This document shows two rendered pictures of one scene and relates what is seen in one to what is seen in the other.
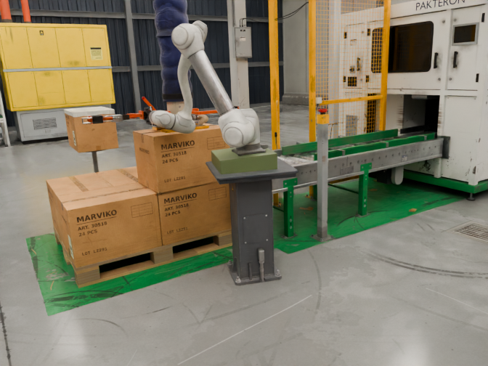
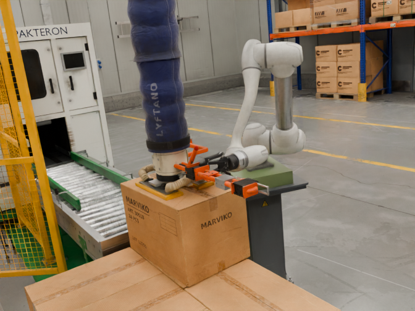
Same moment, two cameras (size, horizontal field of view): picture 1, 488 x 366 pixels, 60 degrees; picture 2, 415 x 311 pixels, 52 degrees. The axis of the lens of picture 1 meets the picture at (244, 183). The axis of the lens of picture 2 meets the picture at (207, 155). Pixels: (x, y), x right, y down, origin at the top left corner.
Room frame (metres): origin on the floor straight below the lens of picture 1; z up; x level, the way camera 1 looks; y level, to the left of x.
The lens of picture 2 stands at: (3.09, 2.60, 1.67)
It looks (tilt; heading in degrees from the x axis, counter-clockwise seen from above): 15 degrees down; 267
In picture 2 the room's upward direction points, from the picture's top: 6 degrees counter-clockwise
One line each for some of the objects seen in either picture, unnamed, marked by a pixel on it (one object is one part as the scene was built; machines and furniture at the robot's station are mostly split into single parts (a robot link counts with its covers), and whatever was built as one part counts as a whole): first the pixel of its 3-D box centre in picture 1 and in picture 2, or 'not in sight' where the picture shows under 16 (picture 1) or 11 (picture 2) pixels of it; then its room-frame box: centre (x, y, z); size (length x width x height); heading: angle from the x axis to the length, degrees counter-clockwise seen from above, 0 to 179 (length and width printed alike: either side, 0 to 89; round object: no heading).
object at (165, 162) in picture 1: (182, 155); (183, 218); (3.16, 0.45, 0.74); 0.60 x 0.40 x 0.40; 123
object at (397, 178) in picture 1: (385, 168); not in sight; (4.29, -1.49, 0.30); 0.53 x 0.39 x 0.22; 31
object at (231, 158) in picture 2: not in sight; (226, 163); (2.91, 0.60, 1.07); 0.09 x 0.07 x 0.08; 31
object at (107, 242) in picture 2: not in sight; (153, 226); (3.36, 0.13, 0.58); 0.70 x 0.03 x 0.06; 31
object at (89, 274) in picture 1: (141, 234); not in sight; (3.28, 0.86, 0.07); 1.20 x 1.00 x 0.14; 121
